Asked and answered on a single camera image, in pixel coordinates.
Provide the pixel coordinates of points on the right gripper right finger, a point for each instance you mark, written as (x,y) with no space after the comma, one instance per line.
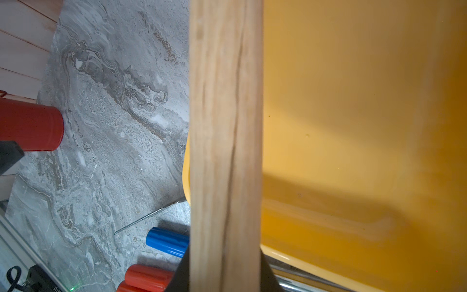
(268,280)

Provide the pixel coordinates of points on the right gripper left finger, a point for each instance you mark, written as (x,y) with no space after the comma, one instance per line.
(180,281)

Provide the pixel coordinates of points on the wooden handle hoe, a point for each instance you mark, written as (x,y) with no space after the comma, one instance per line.
(226,126)

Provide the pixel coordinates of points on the green shaft red grip hoe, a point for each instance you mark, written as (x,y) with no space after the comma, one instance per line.
(148,278)

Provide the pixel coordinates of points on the blue grip steel hoe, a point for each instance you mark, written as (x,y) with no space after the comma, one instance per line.
(169,242)

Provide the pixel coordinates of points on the yellow plastic storage box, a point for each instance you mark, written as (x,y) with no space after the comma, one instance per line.
(364,143)

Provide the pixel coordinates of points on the red pencil cup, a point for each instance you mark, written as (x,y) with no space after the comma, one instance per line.
(34,127)

